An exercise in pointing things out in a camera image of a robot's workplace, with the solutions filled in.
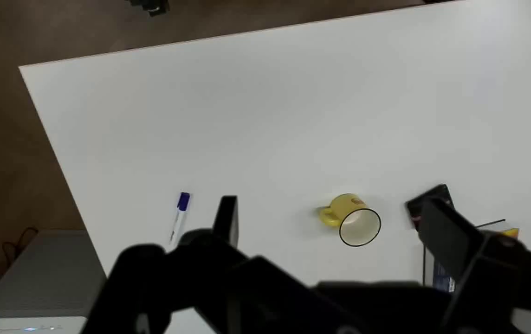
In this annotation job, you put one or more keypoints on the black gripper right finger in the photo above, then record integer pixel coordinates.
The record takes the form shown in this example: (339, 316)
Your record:
(458, 247)

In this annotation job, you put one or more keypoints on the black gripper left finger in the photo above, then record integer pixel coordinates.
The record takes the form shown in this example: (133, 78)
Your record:
(225, 223)

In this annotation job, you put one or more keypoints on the white marker with blue cap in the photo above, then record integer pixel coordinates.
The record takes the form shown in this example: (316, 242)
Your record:
(181, 214)

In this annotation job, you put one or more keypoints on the yellow enamel cup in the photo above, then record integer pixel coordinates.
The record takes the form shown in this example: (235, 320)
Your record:
(357, 223)

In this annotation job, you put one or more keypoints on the small black box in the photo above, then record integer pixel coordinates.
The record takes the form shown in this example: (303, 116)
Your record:
(413, 208)

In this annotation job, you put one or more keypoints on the small black floor object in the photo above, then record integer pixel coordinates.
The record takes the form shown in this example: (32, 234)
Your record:
(149, 6)

